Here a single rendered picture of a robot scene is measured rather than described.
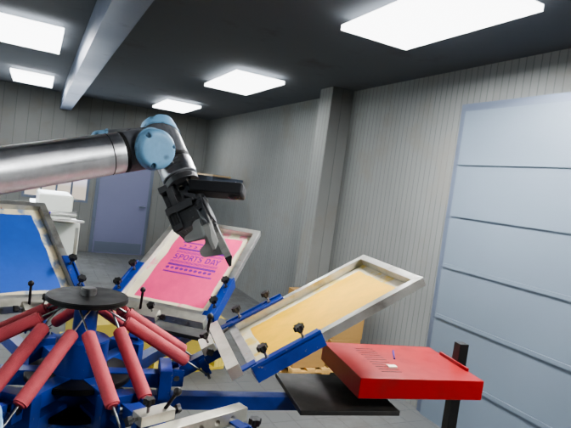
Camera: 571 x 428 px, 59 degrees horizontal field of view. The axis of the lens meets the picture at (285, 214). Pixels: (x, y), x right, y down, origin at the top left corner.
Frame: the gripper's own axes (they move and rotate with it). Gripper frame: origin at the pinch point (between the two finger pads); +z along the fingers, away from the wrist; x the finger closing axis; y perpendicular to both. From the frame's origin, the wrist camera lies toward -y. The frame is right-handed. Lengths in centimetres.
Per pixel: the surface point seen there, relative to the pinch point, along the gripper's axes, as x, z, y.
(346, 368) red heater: -140, 29, -14
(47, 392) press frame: -84, -9, 86
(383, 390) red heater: -132, 43, -24
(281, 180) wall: -620, -257, -60
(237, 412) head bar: -92, 26, 28
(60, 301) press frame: -81, -37, 71
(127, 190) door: -866, -485, 223
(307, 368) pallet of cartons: -419, 12, 15
